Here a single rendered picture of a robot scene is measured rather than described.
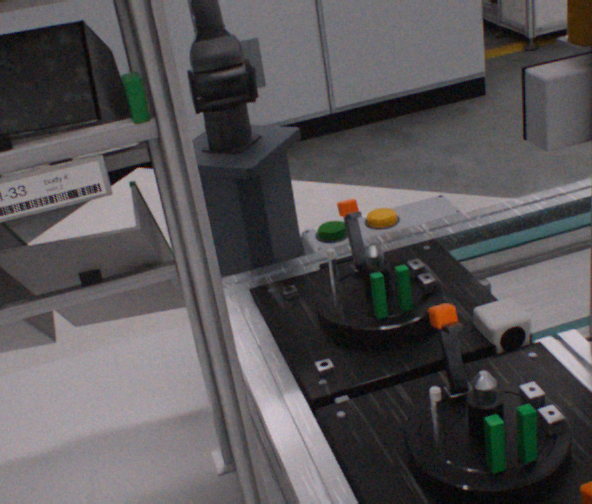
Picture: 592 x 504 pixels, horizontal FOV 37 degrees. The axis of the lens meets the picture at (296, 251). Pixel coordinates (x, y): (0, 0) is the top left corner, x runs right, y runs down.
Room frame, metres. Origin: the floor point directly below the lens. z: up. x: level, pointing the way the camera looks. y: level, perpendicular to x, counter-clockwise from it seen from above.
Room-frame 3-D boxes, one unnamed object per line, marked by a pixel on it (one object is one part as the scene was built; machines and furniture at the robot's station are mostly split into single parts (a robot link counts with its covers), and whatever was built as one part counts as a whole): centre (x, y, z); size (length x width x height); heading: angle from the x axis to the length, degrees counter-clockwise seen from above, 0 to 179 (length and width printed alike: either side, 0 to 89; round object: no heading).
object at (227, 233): (1.17, 0.07, 0.96); 0.15 x 0.15 x 0.20; 58
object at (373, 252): (0.83, -0.08, 1.04); 0.02 x 0.02 x 0.03
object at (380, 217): (1.06, -0.12, 0.96); 0.04 x 0.04 x 0.02
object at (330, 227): (1.04, -0.05, 0.96); 0.04 x 0.04 x 0.02
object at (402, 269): (0.79, -0.10, 1.01); 0.01 x 0.01 x 0.05; 12
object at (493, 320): (0.76, -0.20, 0.97); 0.05 x 0.05 x 0.04; 12
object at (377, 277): (0.78, -0.08, 1.01); 0.01 x 0.01 x 0.05; 12
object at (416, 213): (1.06, -0.12, 0.93); 0.21 x 0.07 x 0.06; 102
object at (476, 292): (0.83, -0.08, 0.96); 0.24 x 0.24 x 0.02; 12
